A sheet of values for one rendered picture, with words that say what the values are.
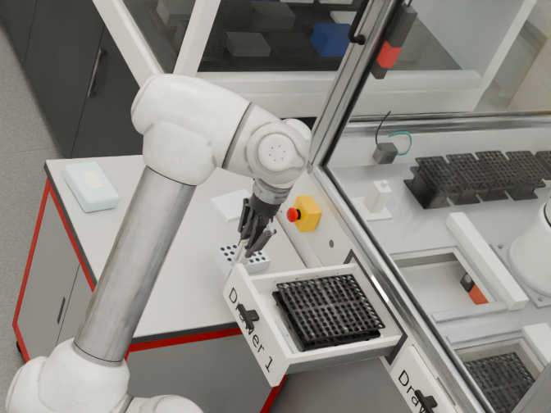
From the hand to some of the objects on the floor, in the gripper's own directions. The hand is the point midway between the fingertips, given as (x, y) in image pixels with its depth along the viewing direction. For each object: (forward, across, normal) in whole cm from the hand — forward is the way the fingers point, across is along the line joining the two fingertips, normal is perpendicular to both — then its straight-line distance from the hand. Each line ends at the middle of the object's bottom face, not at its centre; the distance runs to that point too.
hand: (243, 251), depth 261 cm
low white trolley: (+84, -16, -6) cm, 86 cm away
